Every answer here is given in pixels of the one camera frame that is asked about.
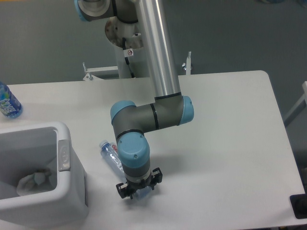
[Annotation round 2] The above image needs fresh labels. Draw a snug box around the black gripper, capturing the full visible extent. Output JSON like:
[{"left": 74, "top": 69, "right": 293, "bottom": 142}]
[{"left": 116, "top": 167, "right": 163, "bottom": 199}]

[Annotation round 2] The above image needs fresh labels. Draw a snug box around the clear plastic bottle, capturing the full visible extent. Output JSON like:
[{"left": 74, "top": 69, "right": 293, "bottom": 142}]
[{"left": 99, "top": 140, "right": 152, "bottom": 200}]

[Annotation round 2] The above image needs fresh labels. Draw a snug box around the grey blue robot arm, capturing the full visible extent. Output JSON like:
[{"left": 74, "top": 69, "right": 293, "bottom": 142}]
[{"left": 74, "top": 0, "right": 194, "bottom": 198}]

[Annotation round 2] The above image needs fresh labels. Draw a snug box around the white plastic trash can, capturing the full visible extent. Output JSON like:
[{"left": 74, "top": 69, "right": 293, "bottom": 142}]
[{"left": 0, "top": 122, "right": 89, "bottom": 229}]

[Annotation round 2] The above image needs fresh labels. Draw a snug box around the crumpled paper in bin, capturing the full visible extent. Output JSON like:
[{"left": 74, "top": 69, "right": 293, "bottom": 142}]
[{"left": 16, "top": 168, "right": 57, "bottom": 196}]

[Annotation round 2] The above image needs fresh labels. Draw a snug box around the blue labelled water bottle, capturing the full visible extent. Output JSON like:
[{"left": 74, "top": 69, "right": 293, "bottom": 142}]
[{"left": 0, "top": 82, "right": 23, "bottom": 119}]

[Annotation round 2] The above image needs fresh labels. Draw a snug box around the black clamp at table corner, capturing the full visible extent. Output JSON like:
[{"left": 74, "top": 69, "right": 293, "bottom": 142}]
[{"left": 290, "top": 194, "right": 307, "bottom": 219}]

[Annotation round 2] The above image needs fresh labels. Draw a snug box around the white left pedestal bracket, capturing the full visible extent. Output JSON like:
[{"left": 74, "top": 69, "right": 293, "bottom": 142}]
[{"left": 83, "top": 62, "right": 119, "bottom": 81}]

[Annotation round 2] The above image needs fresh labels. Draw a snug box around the white pedestal bracket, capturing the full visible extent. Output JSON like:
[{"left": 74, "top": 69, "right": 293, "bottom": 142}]
[
  {"left": 83, "top": 62, "right": 119, "bottom": 81},
  {"left": 182, "top": 51, "right": 193, "bottom": 75}
]

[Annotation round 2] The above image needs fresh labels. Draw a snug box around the white right pedestal bracket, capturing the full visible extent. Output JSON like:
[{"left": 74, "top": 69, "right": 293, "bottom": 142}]
[{"left": 182, "top": 51, "right": 193, "bottom": 75}]

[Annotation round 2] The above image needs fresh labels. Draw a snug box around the black cable on pedestal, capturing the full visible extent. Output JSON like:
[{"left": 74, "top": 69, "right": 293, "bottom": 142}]
[{"left": 121, "top": 37, "right": 135, "bottom": 79}]

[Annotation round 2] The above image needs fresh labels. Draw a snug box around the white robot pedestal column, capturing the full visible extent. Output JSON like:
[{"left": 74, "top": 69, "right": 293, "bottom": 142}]
[{"left": 105, "top": 17, "right": 150, "bottom": 79}]

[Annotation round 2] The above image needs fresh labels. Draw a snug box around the white frame at right edge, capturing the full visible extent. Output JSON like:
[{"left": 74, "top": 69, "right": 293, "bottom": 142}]
[{"left": 283, "top": 81, "right": 307, "bottom": 127}]

